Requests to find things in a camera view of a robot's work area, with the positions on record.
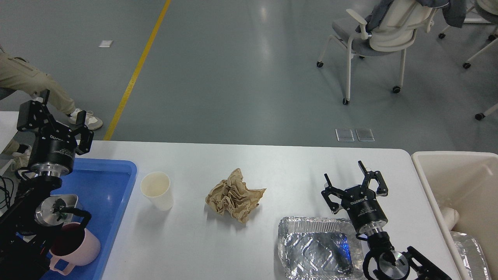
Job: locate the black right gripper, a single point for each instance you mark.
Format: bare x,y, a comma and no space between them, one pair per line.
365,210

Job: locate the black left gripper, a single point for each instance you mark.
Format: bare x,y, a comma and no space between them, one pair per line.
54,149

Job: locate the aluminium foil tray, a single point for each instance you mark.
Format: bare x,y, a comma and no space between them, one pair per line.
316,248

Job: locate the pink mug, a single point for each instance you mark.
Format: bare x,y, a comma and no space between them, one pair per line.
74,246

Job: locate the square steel tray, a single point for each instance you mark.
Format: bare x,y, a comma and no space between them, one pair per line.
70,201

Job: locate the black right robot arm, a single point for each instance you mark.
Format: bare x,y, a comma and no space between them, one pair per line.
382,262

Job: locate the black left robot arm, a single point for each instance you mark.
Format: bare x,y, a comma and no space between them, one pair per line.
25,238

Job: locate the white side table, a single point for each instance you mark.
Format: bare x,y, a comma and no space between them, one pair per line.
8,129

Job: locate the floor outlet plates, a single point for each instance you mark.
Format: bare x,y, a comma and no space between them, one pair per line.
350,135

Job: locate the person in black sweater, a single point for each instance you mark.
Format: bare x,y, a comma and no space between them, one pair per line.
17,74

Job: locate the blue plastic tray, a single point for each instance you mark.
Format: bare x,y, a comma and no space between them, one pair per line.
103,188

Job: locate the white cup in bin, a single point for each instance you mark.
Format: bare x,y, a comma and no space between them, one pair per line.
450,217

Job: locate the beige plastic bin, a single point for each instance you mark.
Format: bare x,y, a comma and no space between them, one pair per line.
467,182

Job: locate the cream paper cup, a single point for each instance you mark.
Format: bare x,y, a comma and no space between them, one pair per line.
156,187

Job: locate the crumpled brown paper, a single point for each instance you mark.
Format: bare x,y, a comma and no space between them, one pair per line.
232,195

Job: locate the foil tray in bin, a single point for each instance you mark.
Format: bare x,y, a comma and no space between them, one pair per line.
472,256

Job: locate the white office chair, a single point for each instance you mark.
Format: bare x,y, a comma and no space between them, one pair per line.
395,32

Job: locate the grey jacket on chair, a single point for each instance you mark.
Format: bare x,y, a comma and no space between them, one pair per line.
454,12

